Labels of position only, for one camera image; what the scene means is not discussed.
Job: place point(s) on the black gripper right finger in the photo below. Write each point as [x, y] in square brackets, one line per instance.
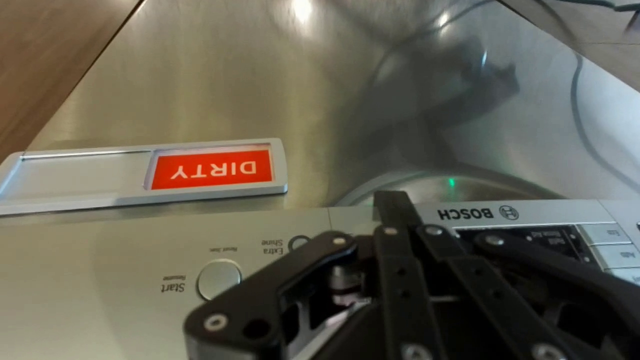
[495, 297]

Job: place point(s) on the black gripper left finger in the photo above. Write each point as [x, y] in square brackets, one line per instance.
[310, 304]

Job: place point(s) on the round start button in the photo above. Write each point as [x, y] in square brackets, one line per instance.
[216, 276]

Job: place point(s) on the stainless steel dishwasher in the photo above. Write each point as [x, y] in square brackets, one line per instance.
[482, 113]

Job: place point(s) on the red dirty sign magnet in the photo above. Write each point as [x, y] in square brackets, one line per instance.
[87, 178]

